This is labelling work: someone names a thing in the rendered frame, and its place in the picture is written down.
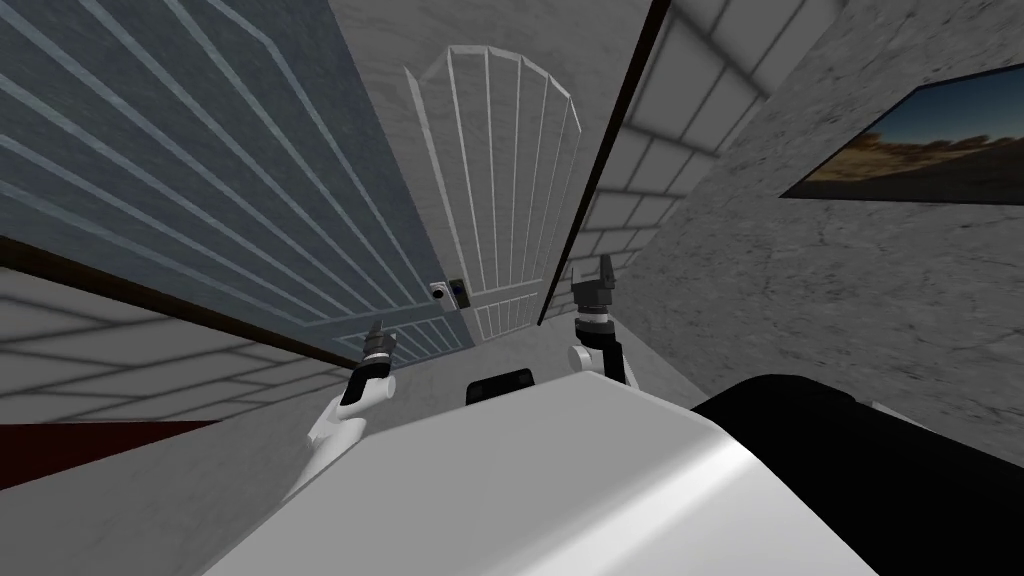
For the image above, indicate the landscape picture in black frame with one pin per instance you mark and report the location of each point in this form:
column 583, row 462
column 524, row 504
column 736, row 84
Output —
column 936, row 152

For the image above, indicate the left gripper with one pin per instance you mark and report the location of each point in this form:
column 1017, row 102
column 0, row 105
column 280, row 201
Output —
column 379, row 344

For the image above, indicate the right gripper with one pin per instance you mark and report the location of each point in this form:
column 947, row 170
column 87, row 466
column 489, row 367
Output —
column 594, row 297

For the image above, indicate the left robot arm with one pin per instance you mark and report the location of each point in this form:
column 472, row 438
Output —
column 344, row 422

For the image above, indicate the white arched panelled door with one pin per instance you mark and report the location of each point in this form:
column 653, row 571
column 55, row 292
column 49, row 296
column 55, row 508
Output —
column 500, row 200

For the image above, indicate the blue-grey panelled door leaf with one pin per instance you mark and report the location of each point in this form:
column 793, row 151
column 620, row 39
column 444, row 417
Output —
column 200, row 160

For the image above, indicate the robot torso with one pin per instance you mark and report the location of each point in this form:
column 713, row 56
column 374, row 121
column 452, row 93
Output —
column 520, row 496

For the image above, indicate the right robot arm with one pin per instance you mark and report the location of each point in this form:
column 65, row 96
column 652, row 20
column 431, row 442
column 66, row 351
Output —
column 848, row 480

